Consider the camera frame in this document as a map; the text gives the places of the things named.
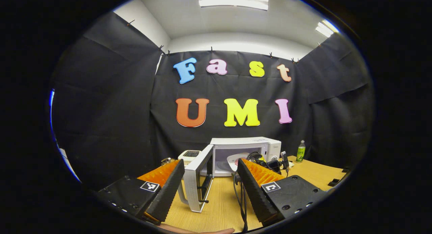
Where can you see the white toaster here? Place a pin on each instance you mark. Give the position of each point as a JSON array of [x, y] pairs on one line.
[[189, 154]]

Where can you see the white microwave oven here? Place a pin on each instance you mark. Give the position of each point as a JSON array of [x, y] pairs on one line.
[[194, 180]]

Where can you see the black backdrop cloth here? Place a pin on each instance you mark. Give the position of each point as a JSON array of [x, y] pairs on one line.
[[108, 102]]

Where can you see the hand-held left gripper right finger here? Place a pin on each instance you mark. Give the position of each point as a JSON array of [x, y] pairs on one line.
[[254, 191]]

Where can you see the green drink bottle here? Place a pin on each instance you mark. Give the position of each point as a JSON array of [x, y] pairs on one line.
[[300, 153]]

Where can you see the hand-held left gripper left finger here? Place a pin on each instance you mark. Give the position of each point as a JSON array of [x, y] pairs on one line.
[[167, 191]]

